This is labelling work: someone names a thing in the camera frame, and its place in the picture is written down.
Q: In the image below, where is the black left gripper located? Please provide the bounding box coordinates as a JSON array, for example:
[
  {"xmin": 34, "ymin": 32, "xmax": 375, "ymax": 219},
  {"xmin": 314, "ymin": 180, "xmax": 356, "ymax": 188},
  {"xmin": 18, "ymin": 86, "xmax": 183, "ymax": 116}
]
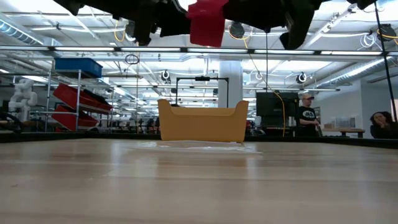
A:
[{"xmin": 110, "ymin": 0, "xmax": 191, "ymax": 46}]

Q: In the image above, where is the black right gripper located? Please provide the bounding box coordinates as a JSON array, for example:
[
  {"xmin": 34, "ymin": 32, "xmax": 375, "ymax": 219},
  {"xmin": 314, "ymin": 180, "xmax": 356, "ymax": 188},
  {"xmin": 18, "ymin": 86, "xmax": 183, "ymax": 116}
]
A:
[{"xmin": 222, "ymin": 0, "xmax": 289, "ymax": 34}]

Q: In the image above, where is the red bandage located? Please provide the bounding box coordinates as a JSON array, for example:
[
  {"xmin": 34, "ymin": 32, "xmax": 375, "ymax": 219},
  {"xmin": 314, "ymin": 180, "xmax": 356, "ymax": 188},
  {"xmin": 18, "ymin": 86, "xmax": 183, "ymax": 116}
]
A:
[{"xmin": 186, "ymin": 0, "xmax": 230, "ymax": 48}]

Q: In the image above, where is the clear plastic zip bag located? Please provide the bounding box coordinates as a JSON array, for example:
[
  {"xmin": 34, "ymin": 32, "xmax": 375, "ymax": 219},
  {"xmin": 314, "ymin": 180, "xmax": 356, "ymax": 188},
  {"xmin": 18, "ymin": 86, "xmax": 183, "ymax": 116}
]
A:
[{"xmin": 124, "ymin": 140, "xmax": 262, "ymax": 155}]

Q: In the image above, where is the white square column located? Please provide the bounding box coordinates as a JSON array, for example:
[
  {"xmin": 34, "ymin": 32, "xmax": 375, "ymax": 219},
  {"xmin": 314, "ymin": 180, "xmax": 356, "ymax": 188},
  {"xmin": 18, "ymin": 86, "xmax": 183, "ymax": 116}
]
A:
[{"xmin": 217, "ymin": 60, "xmax": 244, "ymax": 108}]

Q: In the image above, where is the black monitor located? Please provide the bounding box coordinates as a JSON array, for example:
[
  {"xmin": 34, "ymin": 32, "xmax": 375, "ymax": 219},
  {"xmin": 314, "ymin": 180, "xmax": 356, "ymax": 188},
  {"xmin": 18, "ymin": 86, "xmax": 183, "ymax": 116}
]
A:
[{"xmin": 256, "ymin": 92, "xmax": 300, "ymax": 128}]

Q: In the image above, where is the blue storage bin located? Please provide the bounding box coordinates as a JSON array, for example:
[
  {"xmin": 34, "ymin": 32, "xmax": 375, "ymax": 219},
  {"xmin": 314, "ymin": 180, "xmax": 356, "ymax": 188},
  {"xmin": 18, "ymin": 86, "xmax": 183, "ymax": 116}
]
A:
[{"xmin": 54, "ymin": 57, "xmax": 103, "ymax": 78}]

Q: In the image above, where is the yellow plastic bin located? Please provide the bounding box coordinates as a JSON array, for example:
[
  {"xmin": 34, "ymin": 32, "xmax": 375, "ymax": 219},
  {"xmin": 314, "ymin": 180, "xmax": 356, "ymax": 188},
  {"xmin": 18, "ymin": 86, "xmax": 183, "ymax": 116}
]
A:
[{"xmin": 157, "ymin": 99, "xmax": 249, "ymax": 143}]

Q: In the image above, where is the metal shelf rack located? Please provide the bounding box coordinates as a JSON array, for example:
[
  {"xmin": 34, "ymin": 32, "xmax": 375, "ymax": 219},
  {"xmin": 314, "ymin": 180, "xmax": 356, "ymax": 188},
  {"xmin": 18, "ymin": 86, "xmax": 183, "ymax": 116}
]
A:
[{"xmin": 30, "ymin": 58, "xmax": 144, "ymax": 133}]

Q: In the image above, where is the red plastic storage bin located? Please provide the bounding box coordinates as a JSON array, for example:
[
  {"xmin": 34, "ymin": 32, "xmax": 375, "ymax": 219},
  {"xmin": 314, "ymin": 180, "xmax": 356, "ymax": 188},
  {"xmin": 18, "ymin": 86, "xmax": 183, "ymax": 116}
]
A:
[
  {"xmin": 52, "ymin": 83, "xmax": 113, "ymax": 111},
  {"xmin": 51, "ymin": 105, "xmax": 100, "ymax": 131}
]

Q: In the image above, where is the wooden work table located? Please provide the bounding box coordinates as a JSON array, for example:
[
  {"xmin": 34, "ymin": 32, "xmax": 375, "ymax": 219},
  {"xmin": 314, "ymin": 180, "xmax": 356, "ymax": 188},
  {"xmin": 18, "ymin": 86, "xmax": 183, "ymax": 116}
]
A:
[{"xmin": 320, "ymin": 128, "xmax": 365, "ymax": 139}]

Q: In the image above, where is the thin black hanging cable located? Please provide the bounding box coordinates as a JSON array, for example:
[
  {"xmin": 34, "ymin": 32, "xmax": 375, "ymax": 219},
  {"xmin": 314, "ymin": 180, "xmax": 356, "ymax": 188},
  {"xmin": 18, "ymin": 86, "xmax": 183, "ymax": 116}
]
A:
[{"xmin": 265, "ymin": 30, "xmax": 269, "ymax": 94}]

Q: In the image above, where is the black camera gantry frame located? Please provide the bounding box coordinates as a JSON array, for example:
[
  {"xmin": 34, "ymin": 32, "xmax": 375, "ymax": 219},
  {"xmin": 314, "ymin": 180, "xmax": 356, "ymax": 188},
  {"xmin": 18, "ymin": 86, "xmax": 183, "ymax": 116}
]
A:
[{"xmin": 175, "ymin": 76, "xmax": 230, "ymax": 108}]

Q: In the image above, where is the yellow hanging cable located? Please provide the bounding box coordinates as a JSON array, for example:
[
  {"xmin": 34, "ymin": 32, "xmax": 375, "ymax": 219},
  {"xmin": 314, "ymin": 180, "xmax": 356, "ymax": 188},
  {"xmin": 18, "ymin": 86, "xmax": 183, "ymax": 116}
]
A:
[{"xmin": 228, "ymin": 26, "xmax": 286, "ymax": 138}]

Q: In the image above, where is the black aluminium table frame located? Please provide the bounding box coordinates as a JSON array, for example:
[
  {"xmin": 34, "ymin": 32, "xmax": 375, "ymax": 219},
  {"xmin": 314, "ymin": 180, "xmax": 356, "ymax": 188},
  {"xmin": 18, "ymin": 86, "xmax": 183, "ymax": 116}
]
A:
[{"xmin": 0, "ymin": 132, "xmax": 398, "ymax": 149}]

